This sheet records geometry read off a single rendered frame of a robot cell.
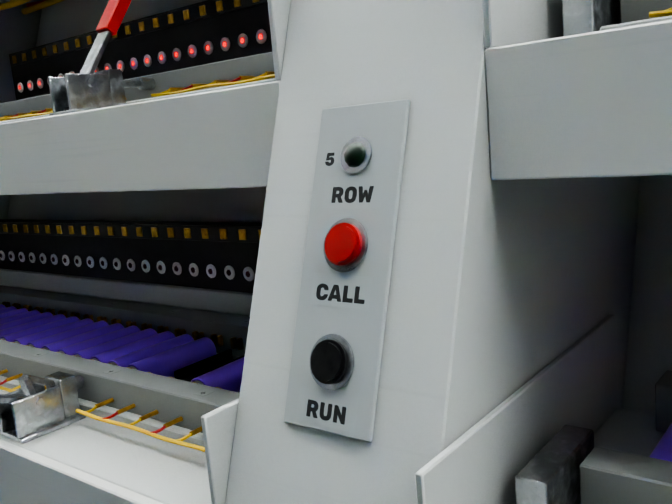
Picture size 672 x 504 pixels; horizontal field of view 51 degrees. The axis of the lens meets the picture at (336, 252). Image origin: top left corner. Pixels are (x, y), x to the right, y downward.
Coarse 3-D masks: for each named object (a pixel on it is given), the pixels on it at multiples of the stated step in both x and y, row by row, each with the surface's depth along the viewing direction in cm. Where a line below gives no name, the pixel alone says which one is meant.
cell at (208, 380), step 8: (240, 360) 44; (224, 368) 42; (232, 368) 43; (240, 368) 43; (200, 376) 41; (208, 376) 41; (216, 376) 42; (224, 376) 42; (232, 376) 42; (240, 376) 43; (208, 384) 41; (216, 384) 41; (224, 384) 42; (232, 384) 42; (240, 384) 43
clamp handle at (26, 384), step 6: (18, 378) 40; (24, 378) 40; (30, 378) 40; (24, 384) 40; (30, 384) 40; (24, 390) 40; (30, 390) 40; (0, 396) 39; (6, 396) 39; (12, 396) 39; (18, 396) 40; (24, 396) 40; (0, 402) 39; (6, 402) 39
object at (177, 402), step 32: (0, 352) 49; (32, 352) 48; (0, 384) 47; (96, 384) 42; (128, 384) 40; (160, 384) 39; (192, 384) 39; (96, 416) 40; (160, 416) 39; (192, 416) 37; (192, 448) 35
